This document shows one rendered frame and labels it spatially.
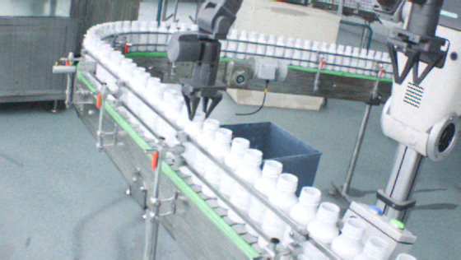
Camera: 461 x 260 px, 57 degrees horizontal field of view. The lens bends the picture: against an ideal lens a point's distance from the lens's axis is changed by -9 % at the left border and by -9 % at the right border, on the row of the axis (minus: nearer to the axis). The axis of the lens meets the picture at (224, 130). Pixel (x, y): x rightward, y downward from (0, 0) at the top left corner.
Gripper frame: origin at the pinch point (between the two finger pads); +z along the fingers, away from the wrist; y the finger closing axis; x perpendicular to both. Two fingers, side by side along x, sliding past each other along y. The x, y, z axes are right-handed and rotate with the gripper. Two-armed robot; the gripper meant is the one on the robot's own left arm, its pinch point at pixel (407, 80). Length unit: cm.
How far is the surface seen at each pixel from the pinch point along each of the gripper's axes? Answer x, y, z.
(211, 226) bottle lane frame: 25, -21, 43
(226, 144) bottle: 31.4, -16.2, 25.7
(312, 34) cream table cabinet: 335, 299, 51
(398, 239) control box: -10.4, -2.6, 28.4
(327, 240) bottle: -4.9, -17.3, 28.3
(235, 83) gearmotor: 156, 73, 52
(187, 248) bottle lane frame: 33, -21, 55
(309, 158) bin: 56, 38, 47
